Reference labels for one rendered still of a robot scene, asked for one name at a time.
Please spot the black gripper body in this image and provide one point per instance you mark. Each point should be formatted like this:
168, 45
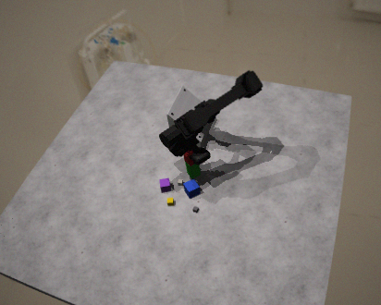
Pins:
200, 154

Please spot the purple block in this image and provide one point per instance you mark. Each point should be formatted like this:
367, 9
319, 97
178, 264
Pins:
165, 185

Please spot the blue block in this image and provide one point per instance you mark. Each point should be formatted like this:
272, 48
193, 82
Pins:
192, 188

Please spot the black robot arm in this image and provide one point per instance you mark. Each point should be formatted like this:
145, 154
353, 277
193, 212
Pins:
191, 123

